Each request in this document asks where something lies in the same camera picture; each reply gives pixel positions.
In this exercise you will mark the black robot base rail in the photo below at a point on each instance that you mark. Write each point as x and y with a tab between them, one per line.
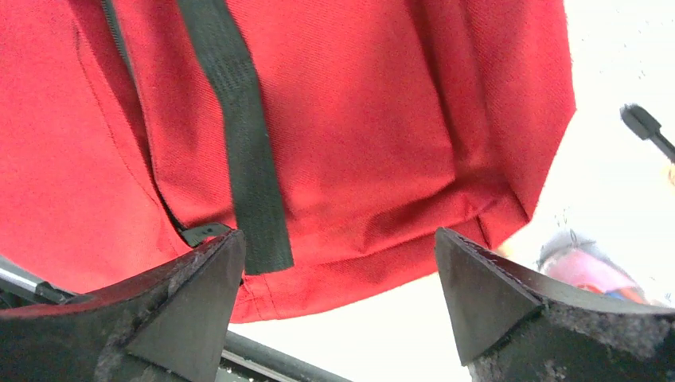
274	364

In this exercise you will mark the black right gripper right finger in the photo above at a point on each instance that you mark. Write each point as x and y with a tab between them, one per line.
512	323

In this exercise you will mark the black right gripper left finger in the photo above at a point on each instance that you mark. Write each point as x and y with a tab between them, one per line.
205	281

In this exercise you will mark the clear cup with colourful bits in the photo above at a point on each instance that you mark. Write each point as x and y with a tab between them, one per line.
577	260

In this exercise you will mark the red student backpack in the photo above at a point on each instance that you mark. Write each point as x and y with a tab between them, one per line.
337	135

